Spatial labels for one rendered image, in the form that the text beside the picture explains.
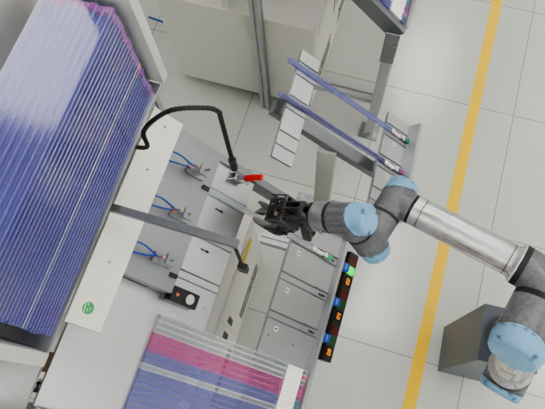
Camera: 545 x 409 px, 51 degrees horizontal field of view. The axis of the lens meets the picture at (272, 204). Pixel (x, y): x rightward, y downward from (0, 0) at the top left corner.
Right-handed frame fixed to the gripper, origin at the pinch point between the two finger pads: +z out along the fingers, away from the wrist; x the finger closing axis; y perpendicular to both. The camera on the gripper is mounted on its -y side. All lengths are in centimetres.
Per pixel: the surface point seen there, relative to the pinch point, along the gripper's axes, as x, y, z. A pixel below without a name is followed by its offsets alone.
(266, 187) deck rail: -8.2, 1.0, 0.1
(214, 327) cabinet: 28.2, -22.7, 26.2
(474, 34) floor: -148, -112, 9
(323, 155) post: -29.6, -19.7, 1.8
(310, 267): 5.4, -23.1, -2.9
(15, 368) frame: 51, 50, -4
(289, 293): 14.9, -18.3, -2.1
